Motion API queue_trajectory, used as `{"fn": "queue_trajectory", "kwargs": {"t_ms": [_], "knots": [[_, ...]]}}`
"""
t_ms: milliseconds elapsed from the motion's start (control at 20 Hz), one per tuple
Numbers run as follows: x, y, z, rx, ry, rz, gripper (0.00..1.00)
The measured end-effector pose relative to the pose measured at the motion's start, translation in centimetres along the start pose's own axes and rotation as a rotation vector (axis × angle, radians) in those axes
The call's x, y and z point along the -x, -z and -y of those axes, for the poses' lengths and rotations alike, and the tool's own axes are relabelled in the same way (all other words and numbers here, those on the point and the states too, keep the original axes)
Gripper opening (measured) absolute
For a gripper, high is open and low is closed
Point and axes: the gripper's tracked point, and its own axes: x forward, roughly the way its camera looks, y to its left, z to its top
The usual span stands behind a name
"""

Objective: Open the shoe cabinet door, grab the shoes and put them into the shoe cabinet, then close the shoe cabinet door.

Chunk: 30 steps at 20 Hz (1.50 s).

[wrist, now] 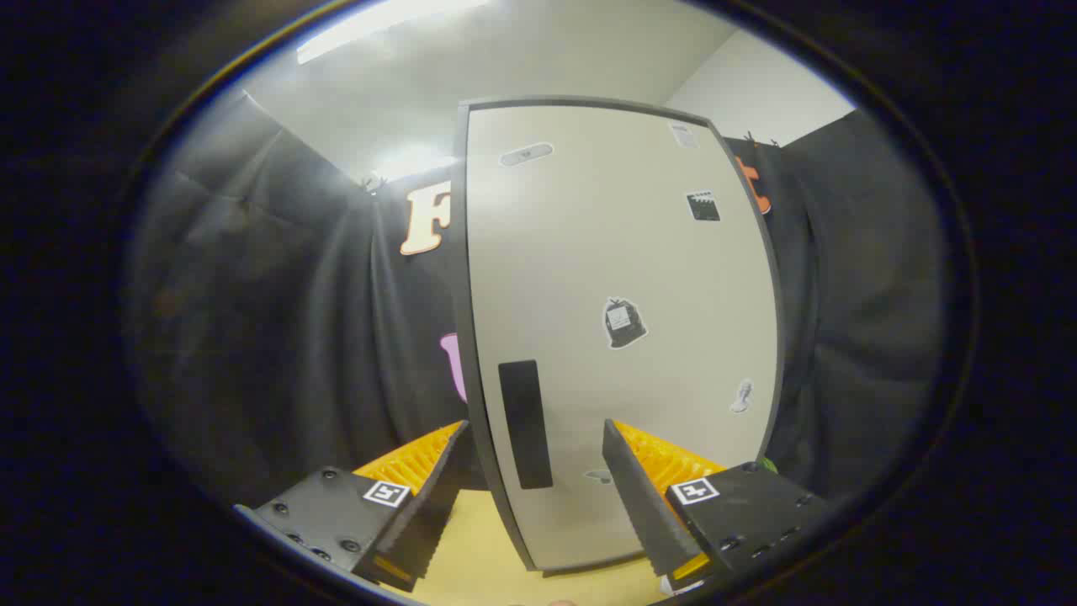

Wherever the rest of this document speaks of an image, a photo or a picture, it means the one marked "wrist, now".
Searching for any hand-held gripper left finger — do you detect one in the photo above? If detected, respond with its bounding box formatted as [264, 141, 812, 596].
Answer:
[234, 419, 470, 594]

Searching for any beige shoe cabinet door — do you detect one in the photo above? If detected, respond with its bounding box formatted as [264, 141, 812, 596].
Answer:
[465, 104, 780, 571]

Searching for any black backdrop cloth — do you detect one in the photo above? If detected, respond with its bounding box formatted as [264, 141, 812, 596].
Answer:
[126, 88, 947, 514]

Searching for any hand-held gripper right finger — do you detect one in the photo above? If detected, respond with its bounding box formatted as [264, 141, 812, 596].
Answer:
[602, 418, 830, 594]

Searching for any grey shoe cabinet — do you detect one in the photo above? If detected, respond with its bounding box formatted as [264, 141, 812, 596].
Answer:
[452, 95, 788, 580]

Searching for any black door handle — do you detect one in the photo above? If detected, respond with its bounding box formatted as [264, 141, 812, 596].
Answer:
[498, 360, 554, 490]

